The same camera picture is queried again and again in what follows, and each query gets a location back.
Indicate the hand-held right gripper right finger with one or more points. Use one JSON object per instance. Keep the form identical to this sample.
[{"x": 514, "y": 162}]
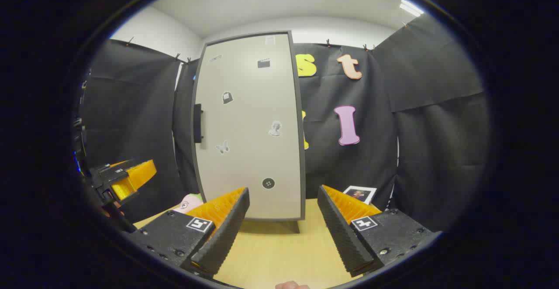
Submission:
[{"x": 338, "y": 232}]

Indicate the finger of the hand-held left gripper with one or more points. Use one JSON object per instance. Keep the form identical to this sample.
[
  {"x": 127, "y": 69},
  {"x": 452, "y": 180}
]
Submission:
[{"x": 135, "y": 175}]

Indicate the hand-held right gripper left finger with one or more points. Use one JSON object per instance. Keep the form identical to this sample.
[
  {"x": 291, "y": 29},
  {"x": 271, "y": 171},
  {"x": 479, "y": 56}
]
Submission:
[{"x": 227, "y": 232}]

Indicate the grey cabinet door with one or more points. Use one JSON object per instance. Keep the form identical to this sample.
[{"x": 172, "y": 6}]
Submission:
[{"x": 253, "y": 158}]

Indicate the white book with portrait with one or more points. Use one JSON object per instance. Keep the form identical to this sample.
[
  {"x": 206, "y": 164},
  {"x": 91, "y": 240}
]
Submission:
[{"x": 359, "y": 194}]

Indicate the pink plush toy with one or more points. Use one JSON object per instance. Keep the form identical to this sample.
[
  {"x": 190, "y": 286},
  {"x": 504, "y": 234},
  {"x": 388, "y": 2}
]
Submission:
[{"x": 190, "y": 202}]

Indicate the black backdrop cloth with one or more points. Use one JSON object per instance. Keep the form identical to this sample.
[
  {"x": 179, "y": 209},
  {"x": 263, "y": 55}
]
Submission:
[{"x": 415, "y": 149}]

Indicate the small ceiling light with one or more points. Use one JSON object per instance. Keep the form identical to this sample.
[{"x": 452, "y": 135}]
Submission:
[{"x": 410, "y": 8}]

